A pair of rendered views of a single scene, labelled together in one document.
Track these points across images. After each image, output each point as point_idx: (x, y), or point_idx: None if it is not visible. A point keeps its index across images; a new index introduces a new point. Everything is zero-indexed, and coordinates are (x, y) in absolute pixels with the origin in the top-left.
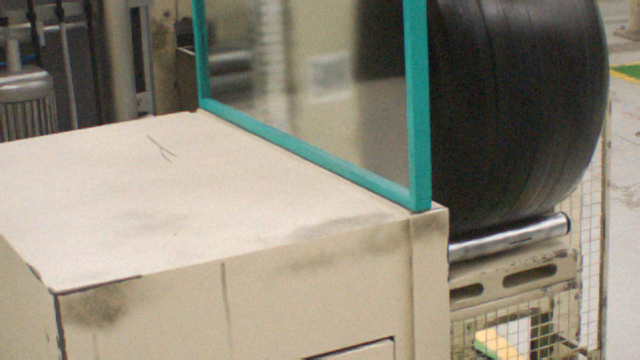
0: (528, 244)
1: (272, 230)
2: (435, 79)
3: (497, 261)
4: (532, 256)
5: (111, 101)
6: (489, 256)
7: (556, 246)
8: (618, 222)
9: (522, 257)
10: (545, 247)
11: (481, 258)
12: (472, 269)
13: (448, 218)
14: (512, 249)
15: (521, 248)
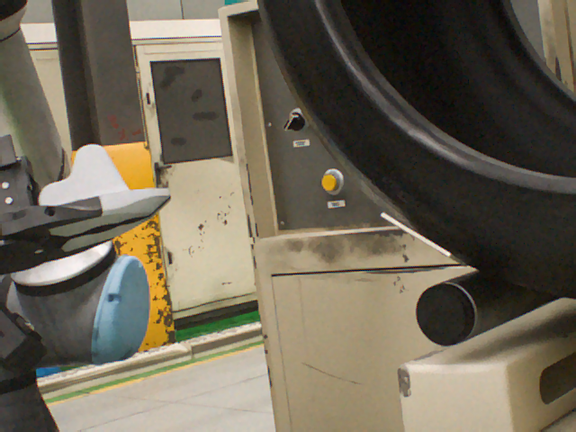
0: (517, 346)
1: None
2: None
3: (525, 322)
4: (471, 338)
5: None
6: (556, 322)
7: (448, 356)
8: None
9: (488, 334)
10: (470, 351)
11: (564, 318)
12: (545, 309)
13: (219, 15)
14: (534, 336)
15: (518, 340)
